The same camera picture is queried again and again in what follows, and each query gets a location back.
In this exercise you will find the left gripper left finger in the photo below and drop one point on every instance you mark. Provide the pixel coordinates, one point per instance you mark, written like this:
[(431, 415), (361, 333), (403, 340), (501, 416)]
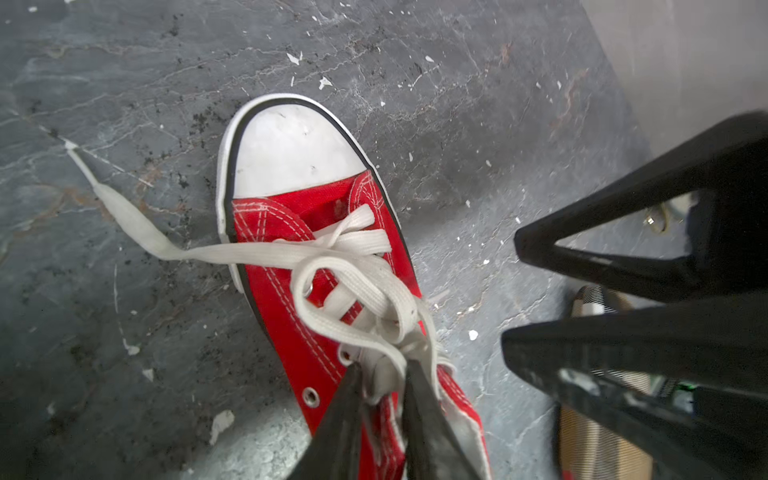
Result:
[(334, 451)]

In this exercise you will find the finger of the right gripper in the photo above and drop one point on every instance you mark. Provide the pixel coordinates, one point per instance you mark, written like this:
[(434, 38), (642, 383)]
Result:
[(719, 249), (718, 343)]

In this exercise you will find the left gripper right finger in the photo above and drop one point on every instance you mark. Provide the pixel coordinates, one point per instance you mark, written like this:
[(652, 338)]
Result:
[(433, 451)]

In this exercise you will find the red canvas sneaker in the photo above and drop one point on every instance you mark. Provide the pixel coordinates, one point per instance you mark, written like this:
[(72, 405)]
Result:
[(312, 242)]

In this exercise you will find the plaid beige glasses case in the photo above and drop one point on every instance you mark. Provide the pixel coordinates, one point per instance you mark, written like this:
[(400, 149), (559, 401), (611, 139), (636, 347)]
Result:
[(587, 450)]

